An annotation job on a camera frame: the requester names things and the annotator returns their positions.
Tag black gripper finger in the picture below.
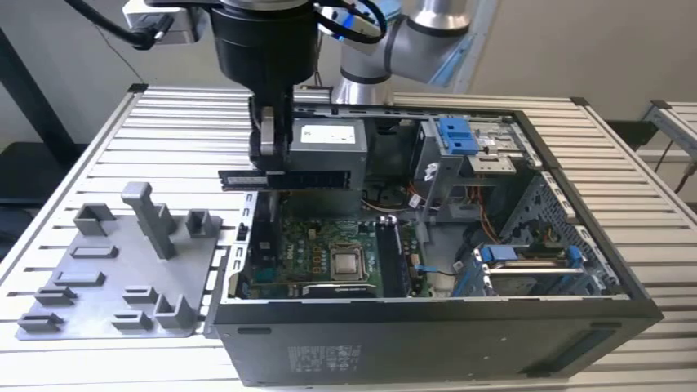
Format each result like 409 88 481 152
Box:
248 94 296 191

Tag black RAM stick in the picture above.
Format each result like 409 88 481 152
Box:
217 169 350 192

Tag grey power supply unit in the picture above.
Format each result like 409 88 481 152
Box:
288 118 372 217

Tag green motherboard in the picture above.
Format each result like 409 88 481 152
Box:
238 216 434 299

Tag grey metal drive cage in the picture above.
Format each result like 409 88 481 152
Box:
413 116 539 217

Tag blue plastic disk carrier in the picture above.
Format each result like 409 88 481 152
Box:
438 116 475 156

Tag silver CPU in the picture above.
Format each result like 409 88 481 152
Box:
332 252 365 282

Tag black graphics card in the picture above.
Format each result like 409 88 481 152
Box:
300 283 378 299

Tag grey plastic parts rack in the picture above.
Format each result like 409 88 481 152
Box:
14 182 224 341

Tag hard disk in blue carrier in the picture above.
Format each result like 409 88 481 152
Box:
473 243 586 297

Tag black open PC case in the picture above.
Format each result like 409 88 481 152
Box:
209 100 665 389

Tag metal slat side table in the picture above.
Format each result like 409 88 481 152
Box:
635 100 697 164

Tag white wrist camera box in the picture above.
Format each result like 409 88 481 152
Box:
122 0 212 45

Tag black camera cable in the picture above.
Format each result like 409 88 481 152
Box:
64 0 176 51

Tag blue tipped black wire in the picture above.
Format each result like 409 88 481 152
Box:
414 263 463 277

